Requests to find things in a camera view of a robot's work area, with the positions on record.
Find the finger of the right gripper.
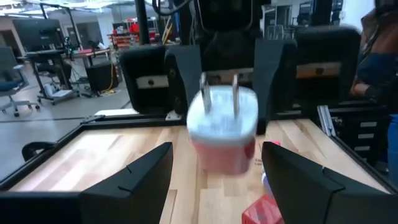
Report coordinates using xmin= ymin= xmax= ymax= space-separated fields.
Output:
xmin=253 ymin=39 xmax=299 ymax=135
xmin=164 ymin=44 xmax=203 ymax=116

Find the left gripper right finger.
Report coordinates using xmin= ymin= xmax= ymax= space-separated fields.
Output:
xmin=261 ymin=141 xmax=398 ymax=224

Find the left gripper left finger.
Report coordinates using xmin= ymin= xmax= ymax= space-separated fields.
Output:
xmin=0 ymin=142 xmax=174 ymax=224

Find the large red wall charger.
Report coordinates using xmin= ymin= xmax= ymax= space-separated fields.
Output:
xmin=241 ymin=194 xmax=285 ymax=224

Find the small pink white charger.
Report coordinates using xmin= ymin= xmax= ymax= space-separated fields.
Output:
xmin=185 ymin=72 xmax=259 ymax=177

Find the blue office chair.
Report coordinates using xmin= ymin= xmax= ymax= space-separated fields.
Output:
xmin=0 ymin=46 xmax=41 ymax=118

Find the person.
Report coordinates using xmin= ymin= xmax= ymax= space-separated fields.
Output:
xmin=349 ymin=0 xmax=398 ymax=189

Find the red parts shelf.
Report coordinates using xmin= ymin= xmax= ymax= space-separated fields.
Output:
xmin=107 ymin=17 xmax=159 ymax=50

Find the black drawer cabinet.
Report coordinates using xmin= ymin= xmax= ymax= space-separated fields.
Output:
xmin=329 ymin=114 xmax=389 ymax=166

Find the black floor cabinet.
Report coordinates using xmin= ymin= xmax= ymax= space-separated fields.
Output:
xmin=85 ymin=61 xmax=119 ymax=93

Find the black workshop desk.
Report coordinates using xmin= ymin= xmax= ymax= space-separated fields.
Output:
xmin=24 ymin=46 xmax=113 ymax=106

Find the black background monitor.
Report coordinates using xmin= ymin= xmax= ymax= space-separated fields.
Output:
xmin=12 ymin=18 xmax=65 ymax=52

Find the silver aluminium rail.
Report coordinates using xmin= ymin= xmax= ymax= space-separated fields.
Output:
xmin=316 ymin=105 xmax=337 ymax=138

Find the black frame clamp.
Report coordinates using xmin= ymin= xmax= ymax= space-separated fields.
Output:
xmin=21 ymin=141 xmax=58 ymax=162

